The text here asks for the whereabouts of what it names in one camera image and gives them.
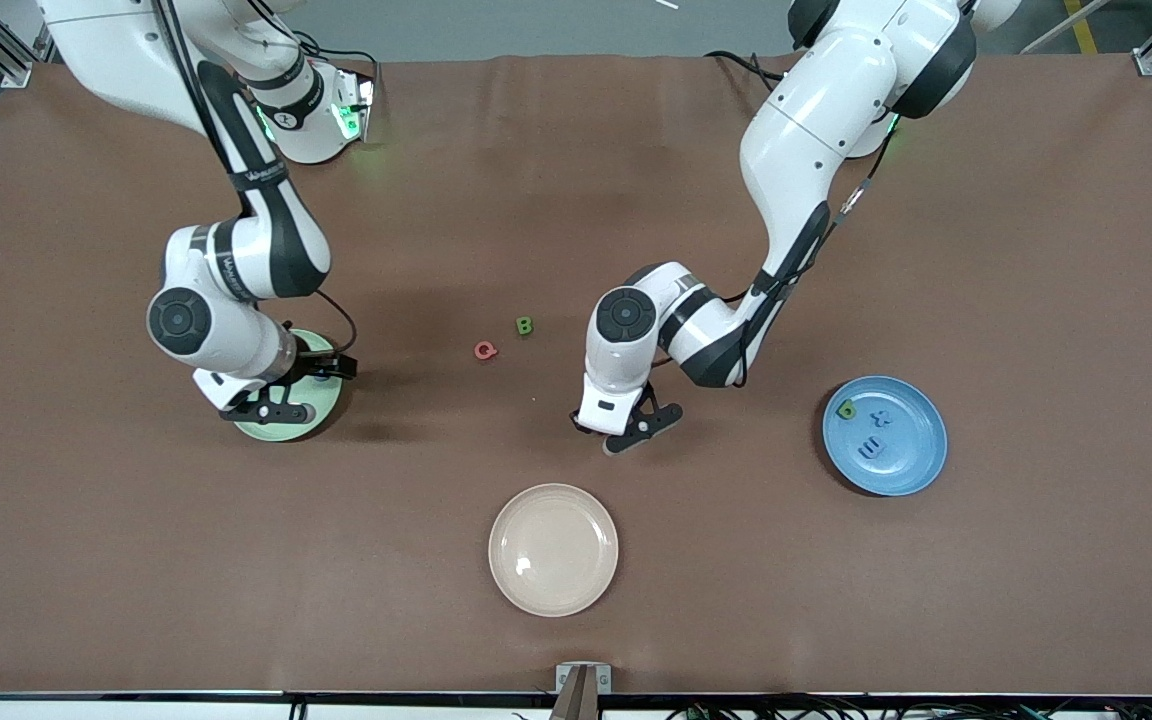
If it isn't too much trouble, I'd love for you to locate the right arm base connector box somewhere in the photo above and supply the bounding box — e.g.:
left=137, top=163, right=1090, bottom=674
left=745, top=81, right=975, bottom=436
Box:
left=331, top=68, right=378, bottom=143

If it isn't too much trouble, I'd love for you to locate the green plate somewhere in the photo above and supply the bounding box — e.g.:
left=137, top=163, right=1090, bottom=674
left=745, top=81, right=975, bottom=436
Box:
left=233, top=328, right=345, bottom=443

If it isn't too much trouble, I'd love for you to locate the beige plate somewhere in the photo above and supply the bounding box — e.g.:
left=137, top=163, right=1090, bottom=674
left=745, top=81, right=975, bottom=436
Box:
left=488, top=483, right=620, bottom=618

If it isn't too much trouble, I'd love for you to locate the brown table cloth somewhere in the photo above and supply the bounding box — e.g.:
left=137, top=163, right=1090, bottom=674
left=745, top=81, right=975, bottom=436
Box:
left=0, top=52, right=1152, bottom=697

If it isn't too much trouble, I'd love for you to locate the blue plate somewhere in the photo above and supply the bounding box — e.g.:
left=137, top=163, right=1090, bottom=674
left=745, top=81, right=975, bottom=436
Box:
left=822, top=375, right=948, bottom=497

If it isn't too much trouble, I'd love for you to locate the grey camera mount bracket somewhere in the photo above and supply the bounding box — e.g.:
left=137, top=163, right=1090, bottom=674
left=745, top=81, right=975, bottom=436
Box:
left=554, top=662, right=613, bottom=720

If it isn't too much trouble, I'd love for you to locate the black right base cable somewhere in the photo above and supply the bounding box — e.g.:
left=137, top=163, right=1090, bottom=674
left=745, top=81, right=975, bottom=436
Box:
left=291, top=28, right=383, bottom=69

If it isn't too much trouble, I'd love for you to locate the black base cable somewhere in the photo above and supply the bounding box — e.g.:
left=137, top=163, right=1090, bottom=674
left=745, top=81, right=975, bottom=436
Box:
left=704, top=49, right=782, bottom=96
left=291, top=28, right=383, bottom=69

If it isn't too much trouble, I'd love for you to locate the black left base cable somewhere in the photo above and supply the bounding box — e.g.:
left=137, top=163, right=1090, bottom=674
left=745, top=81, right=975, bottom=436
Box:
left=704, top=49, right=782, bottom=96

